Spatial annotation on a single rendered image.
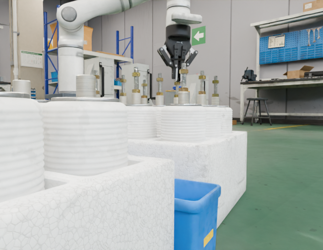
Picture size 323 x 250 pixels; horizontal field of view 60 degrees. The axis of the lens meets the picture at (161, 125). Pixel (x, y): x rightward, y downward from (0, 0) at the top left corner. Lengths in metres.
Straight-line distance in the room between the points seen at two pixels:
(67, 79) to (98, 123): 0.81
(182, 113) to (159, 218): 0.26
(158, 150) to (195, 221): 0.19
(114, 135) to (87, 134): 0.03
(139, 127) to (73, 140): 0.33
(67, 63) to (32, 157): 0.88
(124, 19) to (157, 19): 1.41
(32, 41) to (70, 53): 6.14
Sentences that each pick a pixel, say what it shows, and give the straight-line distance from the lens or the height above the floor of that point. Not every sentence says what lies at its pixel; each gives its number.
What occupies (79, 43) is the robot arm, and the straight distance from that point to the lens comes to 1.13.
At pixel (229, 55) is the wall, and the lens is 6.43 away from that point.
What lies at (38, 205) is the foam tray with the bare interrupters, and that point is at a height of 0.18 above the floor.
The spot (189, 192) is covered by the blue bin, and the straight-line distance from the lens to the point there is 0.50.
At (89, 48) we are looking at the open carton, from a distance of 6.22.
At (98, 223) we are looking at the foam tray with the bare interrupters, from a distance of 0.25.
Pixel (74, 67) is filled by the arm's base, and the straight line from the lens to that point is 1.10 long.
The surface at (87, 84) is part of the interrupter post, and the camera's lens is 0.33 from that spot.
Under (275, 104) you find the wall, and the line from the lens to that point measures 5.88.
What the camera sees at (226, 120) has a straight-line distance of 0.78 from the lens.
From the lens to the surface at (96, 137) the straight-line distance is 0.29.
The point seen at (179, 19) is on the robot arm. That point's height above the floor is 0.49.
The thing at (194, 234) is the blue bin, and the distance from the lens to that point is 0.41.
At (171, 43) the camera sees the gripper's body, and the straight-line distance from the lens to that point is 0.86.
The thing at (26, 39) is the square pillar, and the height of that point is 1.81.
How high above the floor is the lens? 0.24
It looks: 3 degrees down
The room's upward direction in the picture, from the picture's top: straight up
